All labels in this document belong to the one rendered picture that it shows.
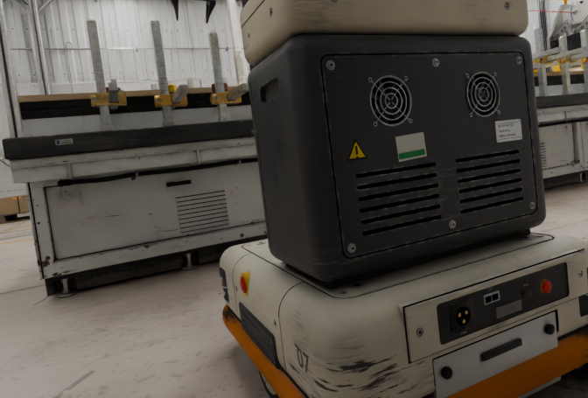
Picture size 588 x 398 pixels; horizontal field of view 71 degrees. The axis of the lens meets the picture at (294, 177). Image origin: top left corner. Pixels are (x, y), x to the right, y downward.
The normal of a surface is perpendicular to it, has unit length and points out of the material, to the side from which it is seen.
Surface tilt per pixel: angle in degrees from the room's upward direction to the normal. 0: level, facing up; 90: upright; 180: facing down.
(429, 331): 90
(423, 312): 90
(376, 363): 90
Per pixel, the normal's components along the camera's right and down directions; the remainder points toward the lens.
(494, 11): 0.40, 0.00
